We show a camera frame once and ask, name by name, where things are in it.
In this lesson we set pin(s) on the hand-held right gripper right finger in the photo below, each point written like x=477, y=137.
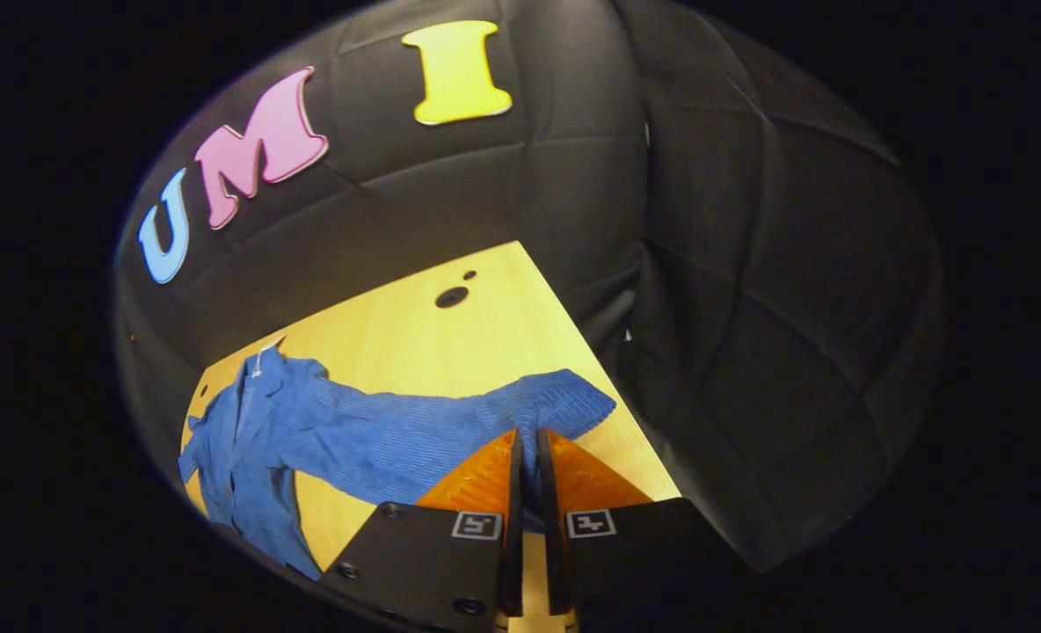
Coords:
x=551, y=527

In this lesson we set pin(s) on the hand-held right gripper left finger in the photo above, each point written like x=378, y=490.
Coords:
x=512, y=527

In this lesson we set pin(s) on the blue button-up shirt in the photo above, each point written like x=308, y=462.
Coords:
x=380, y=440

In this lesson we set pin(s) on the black backdrop cloth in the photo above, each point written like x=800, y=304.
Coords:
x=485, y=193

